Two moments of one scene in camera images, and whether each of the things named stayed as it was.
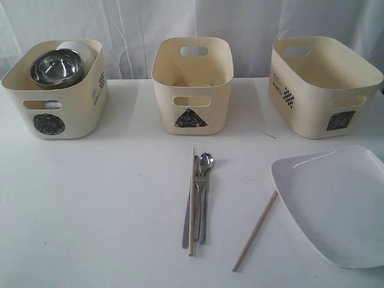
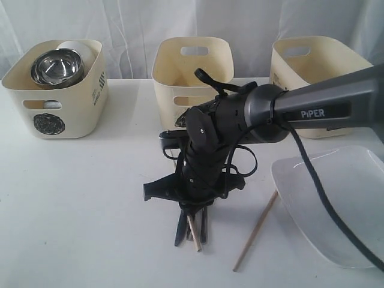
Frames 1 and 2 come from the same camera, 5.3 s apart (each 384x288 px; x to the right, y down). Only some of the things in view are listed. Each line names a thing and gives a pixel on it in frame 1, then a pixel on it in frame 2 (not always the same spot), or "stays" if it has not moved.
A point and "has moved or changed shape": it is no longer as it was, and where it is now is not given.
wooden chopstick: x=191 y=219 has moved or changed shape
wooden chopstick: x=268 y=205 stays
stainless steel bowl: x=57 y=69 stays
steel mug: x=52 y=104 stays
